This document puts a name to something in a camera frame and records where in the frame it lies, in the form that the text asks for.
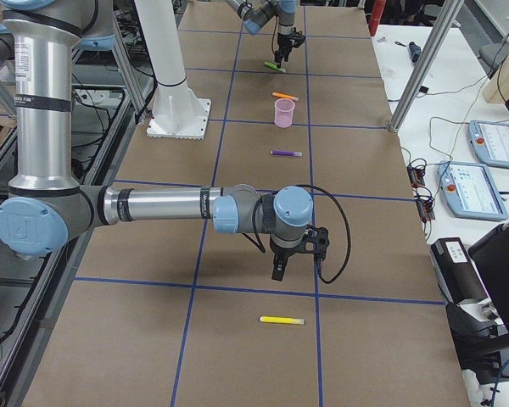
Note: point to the green marker pen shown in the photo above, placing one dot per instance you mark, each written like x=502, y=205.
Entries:
x=275, y=67

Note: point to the small circuit board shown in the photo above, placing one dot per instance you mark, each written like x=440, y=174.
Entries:
x=416, y=175

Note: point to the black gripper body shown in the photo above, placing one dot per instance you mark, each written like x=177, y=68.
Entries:
x=282, y=252
x=283, y=42

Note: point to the far teach pendant tablet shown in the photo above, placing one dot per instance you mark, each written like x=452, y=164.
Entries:
x=490, y=142

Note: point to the black brown box device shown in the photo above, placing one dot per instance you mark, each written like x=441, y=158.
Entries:
x=456, y=275

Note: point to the aluminium frame post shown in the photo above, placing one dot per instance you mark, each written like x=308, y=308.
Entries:
x=429, y=53

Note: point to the purple marker pen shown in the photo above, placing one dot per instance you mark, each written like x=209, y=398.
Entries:
x=286, y=153

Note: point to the red cylinder far background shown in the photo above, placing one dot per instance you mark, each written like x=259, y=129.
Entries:
x=376, y=15

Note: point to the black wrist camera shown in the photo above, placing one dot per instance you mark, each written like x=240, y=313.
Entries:
x=315, y=242
x=297, y=38

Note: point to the near teach pendant tablet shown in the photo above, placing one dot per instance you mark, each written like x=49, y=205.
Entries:
x=470, y=191

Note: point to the yellow marker pen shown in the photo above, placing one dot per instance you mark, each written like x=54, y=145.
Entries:
x=281, y=320

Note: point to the orange marker pen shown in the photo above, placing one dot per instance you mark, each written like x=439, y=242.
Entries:
x=280, y=95

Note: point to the teach pendant tablet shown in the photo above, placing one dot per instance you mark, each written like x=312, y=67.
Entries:
x=490, y=142
x=470, y=191

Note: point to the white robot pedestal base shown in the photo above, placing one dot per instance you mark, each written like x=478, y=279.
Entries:
x=176, y=111

